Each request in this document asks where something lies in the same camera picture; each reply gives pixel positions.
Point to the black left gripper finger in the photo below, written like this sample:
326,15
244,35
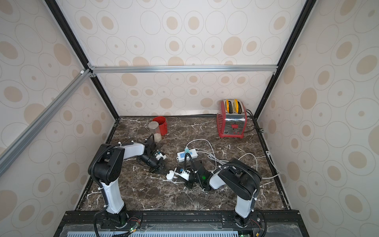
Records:
155,169
163,170

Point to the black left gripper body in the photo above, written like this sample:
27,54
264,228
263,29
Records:
151,161

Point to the white earbud charging case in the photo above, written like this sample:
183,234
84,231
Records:
170,175

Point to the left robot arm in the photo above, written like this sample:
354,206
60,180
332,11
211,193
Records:
106,166

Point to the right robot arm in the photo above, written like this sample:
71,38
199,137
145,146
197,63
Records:
242,179

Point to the red metal cup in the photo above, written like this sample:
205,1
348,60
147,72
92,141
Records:
162,122

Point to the red chrome toaster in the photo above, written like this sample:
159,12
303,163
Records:
231,118

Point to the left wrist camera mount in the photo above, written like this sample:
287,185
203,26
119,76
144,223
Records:
159,155

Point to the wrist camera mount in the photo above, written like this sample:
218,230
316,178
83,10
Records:
159,155
185,174

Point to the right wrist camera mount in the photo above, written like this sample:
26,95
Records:
185,174

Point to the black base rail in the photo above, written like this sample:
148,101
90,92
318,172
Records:
271,223

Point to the horizontal aluminium frame bar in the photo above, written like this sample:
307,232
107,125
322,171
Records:
184,69

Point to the diagonal aluminium frame bar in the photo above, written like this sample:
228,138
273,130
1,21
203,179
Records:
25,138

